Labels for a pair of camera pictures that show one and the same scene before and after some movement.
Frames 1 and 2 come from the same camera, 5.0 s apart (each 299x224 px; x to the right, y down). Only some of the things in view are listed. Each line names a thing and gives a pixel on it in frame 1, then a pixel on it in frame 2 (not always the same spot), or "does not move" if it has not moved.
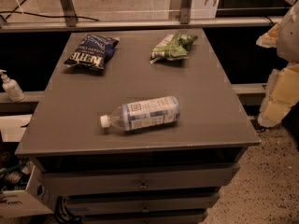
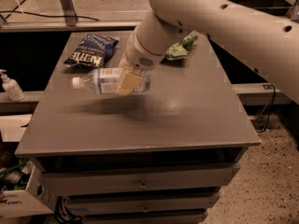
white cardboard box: [33, 201] does not move
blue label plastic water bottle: [136, 115] -> [106, 81]
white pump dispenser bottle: [12, 88] does not move
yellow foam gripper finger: [269, 39] -> [123, 63]
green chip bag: [172, 47] does not move
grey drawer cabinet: [167, 174] does not move
